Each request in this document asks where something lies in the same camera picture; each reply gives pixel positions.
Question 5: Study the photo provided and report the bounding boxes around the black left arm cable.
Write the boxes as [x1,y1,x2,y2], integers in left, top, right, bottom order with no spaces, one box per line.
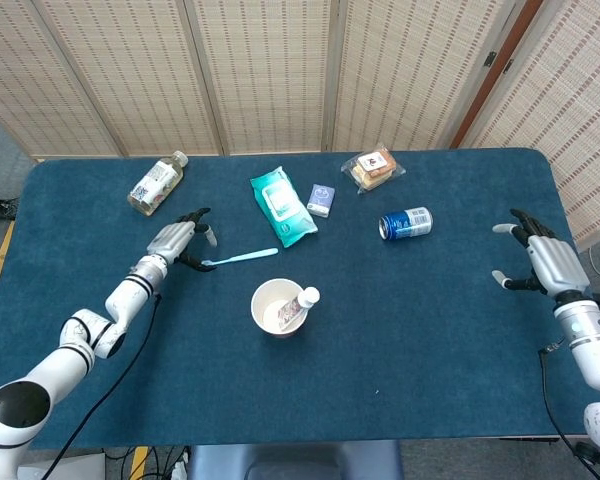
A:
[42,294,162,480]

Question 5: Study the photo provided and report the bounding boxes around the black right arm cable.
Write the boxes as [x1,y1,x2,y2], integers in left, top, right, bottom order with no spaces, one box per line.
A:
[538,339,600,480]

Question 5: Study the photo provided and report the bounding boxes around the brown wooden post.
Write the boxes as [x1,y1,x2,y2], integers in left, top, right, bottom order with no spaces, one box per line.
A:
[449,0,546,150]

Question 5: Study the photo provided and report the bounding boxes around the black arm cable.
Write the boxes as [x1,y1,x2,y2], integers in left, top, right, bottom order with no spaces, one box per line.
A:
[42,294,162,480]
[538,339,600,480]

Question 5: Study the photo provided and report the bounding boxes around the white toothpaste tube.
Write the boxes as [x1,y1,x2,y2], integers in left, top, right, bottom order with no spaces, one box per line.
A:
[276,286,321,332]

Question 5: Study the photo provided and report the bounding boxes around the black floor cables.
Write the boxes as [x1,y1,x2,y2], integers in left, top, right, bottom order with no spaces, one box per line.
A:
[104,446,189,480]

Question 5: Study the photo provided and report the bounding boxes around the wrapped sandwich cake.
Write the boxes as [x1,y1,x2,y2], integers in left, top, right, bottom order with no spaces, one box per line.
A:
[340,143,407,195]

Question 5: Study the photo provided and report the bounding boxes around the narrow bamboo screen panel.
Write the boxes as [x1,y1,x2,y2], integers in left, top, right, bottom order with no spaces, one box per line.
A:
[459,0,600,251]

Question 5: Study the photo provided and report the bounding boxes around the wide bamboo folding screen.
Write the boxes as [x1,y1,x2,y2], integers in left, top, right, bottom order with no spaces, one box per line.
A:
[0,0,531,159]

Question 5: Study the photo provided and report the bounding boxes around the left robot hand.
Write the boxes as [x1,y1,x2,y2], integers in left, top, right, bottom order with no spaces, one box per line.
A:
[145,207,218,273]

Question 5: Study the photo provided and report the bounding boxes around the teal wet wipes pack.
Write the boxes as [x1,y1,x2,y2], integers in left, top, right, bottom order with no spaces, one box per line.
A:
[249,165,319,249]

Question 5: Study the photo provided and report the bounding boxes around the blue drink can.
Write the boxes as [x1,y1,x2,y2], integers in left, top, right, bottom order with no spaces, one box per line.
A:
[378,205,434,242]

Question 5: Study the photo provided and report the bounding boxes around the yellow drink plastic bottle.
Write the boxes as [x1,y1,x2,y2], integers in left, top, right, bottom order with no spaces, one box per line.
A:
[126,150,189,217]

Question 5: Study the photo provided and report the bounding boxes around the light blue toothbrush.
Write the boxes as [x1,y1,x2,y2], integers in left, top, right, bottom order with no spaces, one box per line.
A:
[201,247,280,267]

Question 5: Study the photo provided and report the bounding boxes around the small purple tissue pack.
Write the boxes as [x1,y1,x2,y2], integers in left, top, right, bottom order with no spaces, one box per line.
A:
[306,183,337,218]

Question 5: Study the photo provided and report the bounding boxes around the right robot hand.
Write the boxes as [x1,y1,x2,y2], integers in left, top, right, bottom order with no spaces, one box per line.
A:
[491,208,592,301]

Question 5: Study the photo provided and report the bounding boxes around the red paper noodle cup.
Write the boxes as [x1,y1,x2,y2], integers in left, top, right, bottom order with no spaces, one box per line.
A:
[250,278,311,339]

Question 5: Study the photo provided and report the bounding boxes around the white floor box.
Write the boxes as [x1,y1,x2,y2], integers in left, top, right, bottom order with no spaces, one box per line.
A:
[17,451,106,480]

